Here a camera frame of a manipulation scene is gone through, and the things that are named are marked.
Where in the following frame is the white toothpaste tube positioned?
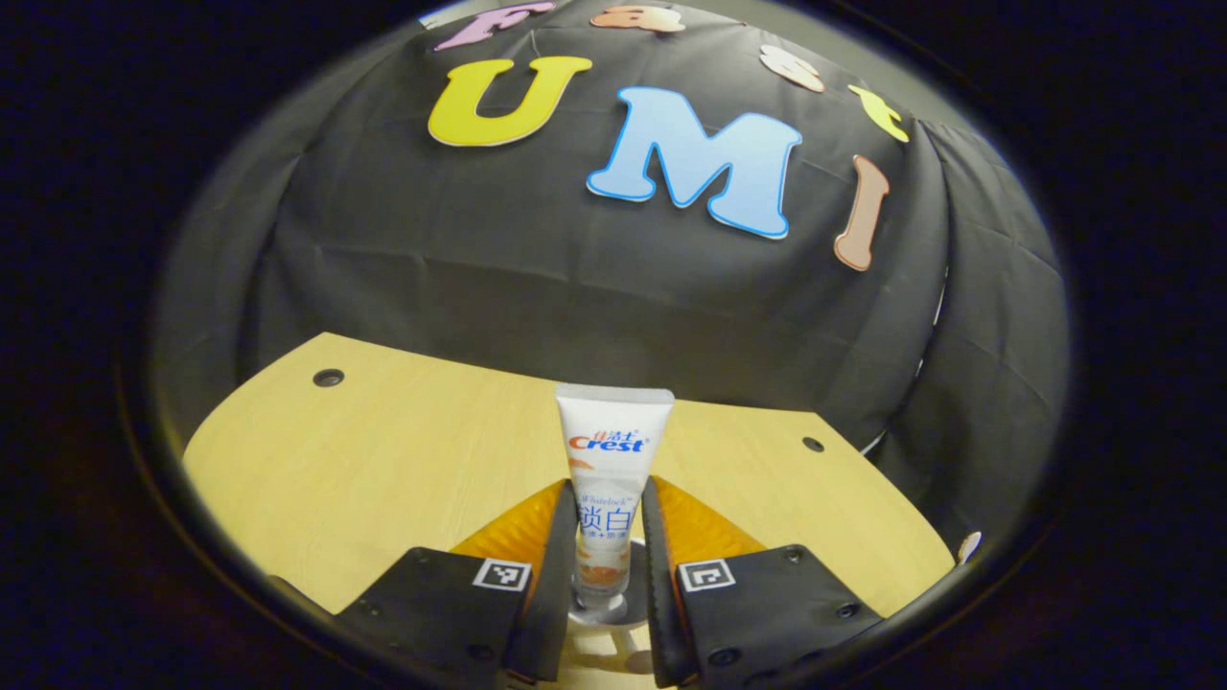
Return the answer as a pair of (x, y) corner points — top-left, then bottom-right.
(555, 383), (675, 624)

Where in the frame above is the light wooden desktop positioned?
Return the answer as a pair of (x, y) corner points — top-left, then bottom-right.
(182, 333), (960, 686)

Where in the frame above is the black backdrop cloth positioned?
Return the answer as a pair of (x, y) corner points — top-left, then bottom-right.
(153, 0), (1070, 557)

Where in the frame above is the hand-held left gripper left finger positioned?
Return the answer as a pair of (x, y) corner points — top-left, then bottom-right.
(331, 479), (579, 686)

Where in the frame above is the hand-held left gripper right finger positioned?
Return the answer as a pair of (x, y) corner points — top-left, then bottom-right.
(640, 476), (885, 689)

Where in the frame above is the white cup with wooden handle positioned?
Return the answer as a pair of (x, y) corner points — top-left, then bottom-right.
(564, 604), (658, 689)

